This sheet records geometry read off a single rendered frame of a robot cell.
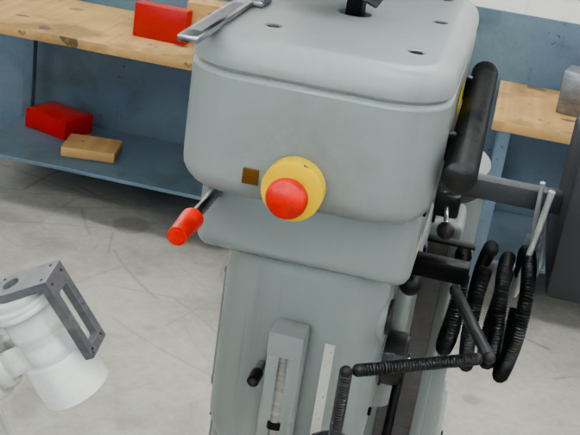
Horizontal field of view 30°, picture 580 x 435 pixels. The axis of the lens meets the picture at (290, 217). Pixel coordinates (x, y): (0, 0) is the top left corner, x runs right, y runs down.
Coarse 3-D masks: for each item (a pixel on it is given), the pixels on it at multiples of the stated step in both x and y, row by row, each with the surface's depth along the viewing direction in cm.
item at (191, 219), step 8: (208, 192) 114; (216, 192) 114; (200, 200) 112; (208, 200) 112; (192, 208) 108; (200, 208) 110; (208, 208) 112; (184, 216) 106; (192, 216) 106; (200, 216) 107; (176, 224) 104; (184, 224) 104; (192, 224) 105; (200, 224) 107; (168, 232) 104; (176, 232) 103; (184, 232) 103; (192, 232) 105; (168, 240) 104; (176, 240) 104; (184, 240) 104
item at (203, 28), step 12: (228, 0) 115; (240, 0) 113; (252, 0) 114; (264, 0) 115; (216, 12) 106; (228, 12) 107; (240, 12) 109; (192, 24) 100; (204, 24) 100; (216, 24) 101; (180, 36) 96; (192, 36) 96; (204, 36) 97
